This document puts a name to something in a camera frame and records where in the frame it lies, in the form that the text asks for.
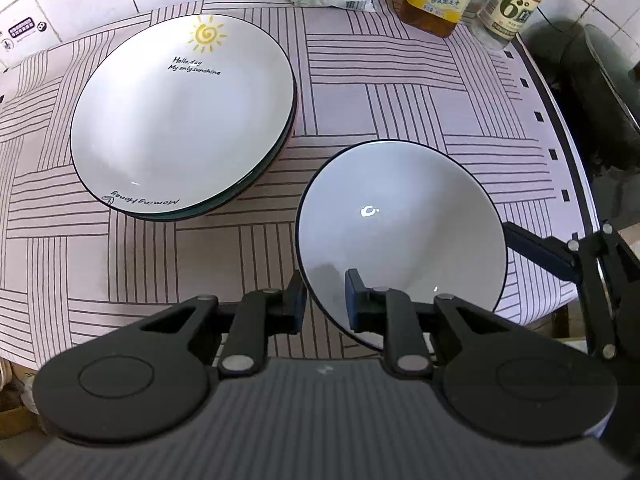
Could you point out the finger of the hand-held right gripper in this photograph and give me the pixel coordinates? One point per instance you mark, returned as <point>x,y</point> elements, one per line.
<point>540,252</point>

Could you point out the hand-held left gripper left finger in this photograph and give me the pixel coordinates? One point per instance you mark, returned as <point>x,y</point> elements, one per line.
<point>296,305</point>

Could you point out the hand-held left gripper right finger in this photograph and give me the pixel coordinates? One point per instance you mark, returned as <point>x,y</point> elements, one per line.
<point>354,302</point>

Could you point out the large white bowl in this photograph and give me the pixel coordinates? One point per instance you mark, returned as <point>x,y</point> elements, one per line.
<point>400,210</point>

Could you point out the white sun print plate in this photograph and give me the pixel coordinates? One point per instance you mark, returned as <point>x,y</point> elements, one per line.
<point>190,125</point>

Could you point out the dark cooking pot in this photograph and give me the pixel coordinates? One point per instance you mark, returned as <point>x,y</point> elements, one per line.
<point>575,70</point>

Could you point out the striped tablecloth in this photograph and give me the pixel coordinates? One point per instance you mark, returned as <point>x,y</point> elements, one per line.
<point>400,85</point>

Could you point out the clear vinegar bottle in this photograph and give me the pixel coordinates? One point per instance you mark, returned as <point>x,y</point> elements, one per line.
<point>510,10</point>

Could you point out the brown cardboard box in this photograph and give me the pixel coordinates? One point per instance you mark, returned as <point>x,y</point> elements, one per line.
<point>15,410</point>

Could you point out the wall sticker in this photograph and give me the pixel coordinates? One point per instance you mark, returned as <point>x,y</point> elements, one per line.
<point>22,30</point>

